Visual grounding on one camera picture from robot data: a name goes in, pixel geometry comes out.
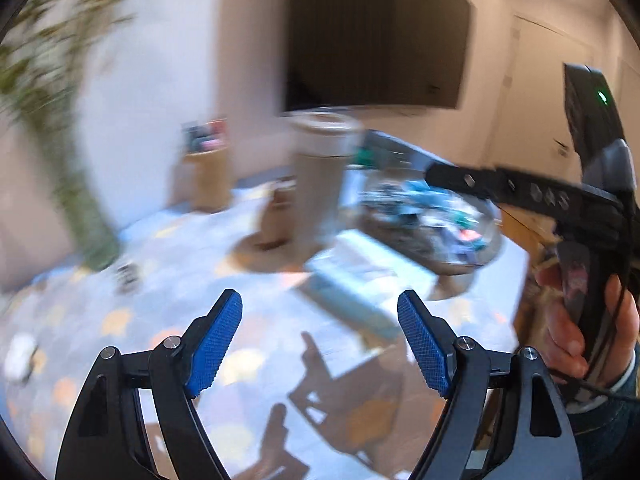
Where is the person right hand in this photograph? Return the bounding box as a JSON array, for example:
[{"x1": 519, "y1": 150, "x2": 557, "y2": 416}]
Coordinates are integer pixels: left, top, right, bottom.
[{"x1": 538, "y1": 275, "x2": 639, "y2": 387}]

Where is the white door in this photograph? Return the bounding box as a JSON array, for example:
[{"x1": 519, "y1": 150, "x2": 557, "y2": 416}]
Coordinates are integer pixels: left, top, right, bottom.
[{"x1": 486, "y1": 18, "x2": 593, "y2": 180}]

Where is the glass ribbed bowl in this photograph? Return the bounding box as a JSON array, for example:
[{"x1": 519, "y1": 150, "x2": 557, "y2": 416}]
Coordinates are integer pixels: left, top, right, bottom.
[{"x1": 356, "y1": 171, "x2": 502, "y2": 275}]

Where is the patterned tablecloth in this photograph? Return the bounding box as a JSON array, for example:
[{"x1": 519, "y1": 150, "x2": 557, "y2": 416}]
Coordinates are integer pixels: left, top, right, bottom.
[{"x1": 1, "y1": 187, "x2": 528, "y2": 479}]

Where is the blue tissue pack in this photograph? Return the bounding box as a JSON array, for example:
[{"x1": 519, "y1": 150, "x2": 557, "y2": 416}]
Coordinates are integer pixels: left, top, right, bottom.
[{"x1": 304, "y1": 229, "x2": 436, "y2": 341}]

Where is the glass flower vase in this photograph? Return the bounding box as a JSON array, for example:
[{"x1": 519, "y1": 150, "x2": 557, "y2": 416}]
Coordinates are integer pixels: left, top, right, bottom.
[{"x1": 39, "y1": 108, "x2": 120, "y2": 272}]

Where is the brown leather pouch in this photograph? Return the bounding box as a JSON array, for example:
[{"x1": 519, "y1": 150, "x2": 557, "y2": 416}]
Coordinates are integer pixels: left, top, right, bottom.
[{"x1": 257, "y1": 178, "x2": 296, "y2": 250}]

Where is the beige thermos bottle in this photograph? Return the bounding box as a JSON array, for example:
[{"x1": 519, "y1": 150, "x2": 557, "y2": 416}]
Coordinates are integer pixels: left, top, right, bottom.
[{"x1": 291, "y1": 110, "x2": 363, "y2": 255}]

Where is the bamboo pen holder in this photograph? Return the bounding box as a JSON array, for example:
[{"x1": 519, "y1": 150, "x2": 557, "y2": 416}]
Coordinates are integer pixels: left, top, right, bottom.
[{"x1": 183, "y1": 117, "x2": 232, "y2": 214}]

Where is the green flower bouquet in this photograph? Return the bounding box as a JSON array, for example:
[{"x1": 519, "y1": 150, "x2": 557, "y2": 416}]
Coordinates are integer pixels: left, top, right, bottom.
[{"x1": 1, "y1": 0, "x2": 134, "y2": 130}]

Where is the black wall television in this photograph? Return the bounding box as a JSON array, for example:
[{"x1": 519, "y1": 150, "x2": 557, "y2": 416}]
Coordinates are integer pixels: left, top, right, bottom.
[{"x1": 283, "y1": 0, "x2": 474, "y2": 112}]

